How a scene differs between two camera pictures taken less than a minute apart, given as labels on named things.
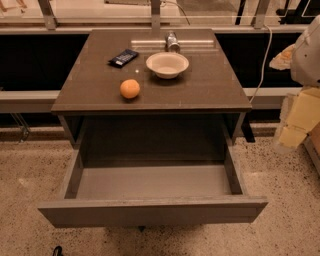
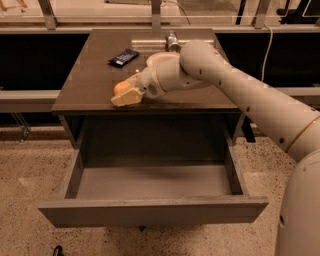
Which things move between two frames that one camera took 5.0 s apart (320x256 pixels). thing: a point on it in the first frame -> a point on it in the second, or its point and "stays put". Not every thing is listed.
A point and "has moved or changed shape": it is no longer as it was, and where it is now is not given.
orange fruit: [130, 88] has moved or changed shape
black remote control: [123, 59] stays put
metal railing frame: [48, 23] stays put
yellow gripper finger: [283, 60] -> [148, 80]
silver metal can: [172, 43] stays put
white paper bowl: [167, 65] stays put
